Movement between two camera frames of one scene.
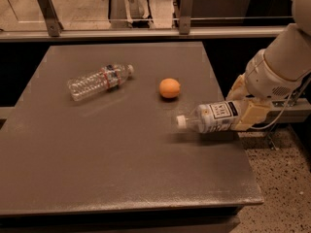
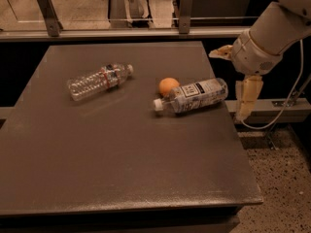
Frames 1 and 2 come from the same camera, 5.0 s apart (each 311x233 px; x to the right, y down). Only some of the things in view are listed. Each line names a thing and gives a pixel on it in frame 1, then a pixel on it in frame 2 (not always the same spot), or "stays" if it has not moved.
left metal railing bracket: [53, 23] stays
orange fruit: [169, 87] stays
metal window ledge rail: [143, 34] stays
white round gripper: [263, 81] -> [253, 56]
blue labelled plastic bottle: [213, 117] -> [193, 94]
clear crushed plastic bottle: [107, 78] stays
